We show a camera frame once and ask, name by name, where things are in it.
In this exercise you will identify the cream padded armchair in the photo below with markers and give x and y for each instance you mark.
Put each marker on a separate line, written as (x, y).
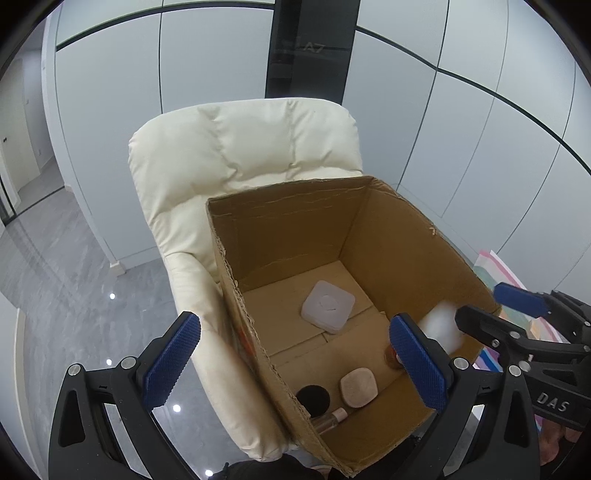
(237, 194)

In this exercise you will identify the black round powder puff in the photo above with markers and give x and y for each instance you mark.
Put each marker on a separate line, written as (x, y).
(315, 399)

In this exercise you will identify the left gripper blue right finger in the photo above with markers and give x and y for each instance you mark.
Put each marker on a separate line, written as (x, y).
(424, 360)

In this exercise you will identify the black glass cabinet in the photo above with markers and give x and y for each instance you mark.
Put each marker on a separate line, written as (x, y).
(311, 44)

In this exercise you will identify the clear tube pink cap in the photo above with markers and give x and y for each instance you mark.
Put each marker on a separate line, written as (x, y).
(329, 421)

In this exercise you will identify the brown cardboard box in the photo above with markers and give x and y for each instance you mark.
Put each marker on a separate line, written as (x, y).
(313, 272)

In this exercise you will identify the person's right hand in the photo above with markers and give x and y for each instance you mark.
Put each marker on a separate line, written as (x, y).
(550, 436)

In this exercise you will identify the striped colourful blanket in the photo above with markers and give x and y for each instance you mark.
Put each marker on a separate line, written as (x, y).
(491, 269)

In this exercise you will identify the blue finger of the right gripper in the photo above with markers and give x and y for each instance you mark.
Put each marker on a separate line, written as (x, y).
(522, 300)

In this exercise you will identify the white square plastic container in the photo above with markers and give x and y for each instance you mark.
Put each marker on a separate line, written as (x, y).
(328, 307)

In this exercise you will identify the clear plastic round container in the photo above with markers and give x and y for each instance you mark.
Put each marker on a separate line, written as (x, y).
(440, 325)

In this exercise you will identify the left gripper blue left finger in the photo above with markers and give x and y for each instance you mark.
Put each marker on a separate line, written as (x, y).
(165, 357)

